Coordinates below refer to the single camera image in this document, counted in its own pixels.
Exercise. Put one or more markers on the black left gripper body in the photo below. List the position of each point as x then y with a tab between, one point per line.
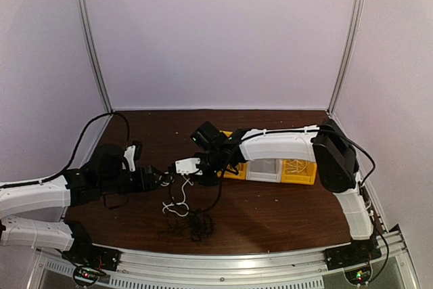
139	185

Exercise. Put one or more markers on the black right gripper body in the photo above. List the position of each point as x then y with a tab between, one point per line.
214	162

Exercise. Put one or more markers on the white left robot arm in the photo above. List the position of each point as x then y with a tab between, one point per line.
111	170

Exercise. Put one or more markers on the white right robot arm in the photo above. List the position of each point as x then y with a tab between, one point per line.
326	145

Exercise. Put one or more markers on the yellow bin left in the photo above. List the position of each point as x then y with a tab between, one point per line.
239	172

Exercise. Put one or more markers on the yellow bin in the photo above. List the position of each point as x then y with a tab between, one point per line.
300	172
239	172

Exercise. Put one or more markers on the white plastic bin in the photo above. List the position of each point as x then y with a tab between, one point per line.
265	170

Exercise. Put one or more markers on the yellow bin right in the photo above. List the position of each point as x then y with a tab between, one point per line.
300	172

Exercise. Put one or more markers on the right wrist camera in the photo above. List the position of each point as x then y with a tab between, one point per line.
187	166

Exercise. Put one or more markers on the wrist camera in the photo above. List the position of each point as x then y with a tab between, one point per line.
131	155
187	166

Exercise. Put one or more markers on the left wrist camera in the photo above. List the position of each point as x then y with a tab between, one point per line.
131	155

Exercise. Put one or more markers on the aluminium front rail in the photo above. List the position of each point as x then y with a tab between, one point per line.
297	269

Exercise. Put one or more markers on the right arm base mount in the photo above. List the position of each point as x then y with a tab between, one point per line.
355	260

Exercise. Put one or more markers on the left aluminium corner post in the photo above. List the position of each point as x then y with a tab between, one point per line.
92	53

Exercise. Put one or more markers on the aluminium corner post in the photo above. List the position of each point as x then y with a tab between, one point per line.
92	53
355	19

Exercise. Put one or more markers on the right aluminium corner post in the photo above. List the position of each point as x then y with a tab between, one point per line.
355	19

